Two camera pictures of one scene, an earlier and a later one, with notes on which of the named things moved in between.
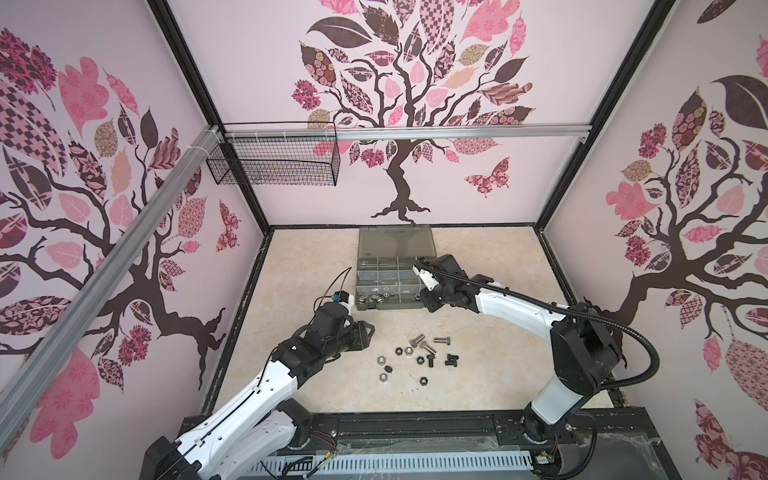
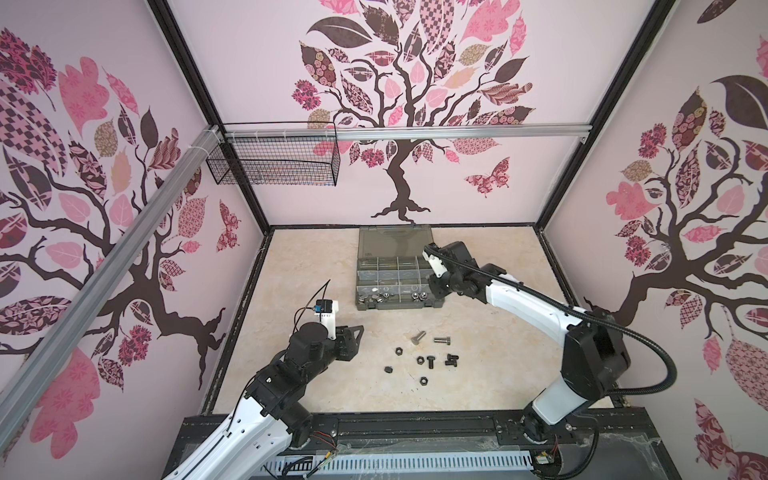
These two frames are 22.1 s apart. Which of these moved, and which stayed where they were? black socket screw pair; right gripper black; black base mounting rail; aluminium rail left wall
Moved: right gripper black
Stayed: black socket screw pair; aluminium rail left wall; black base mounting rail
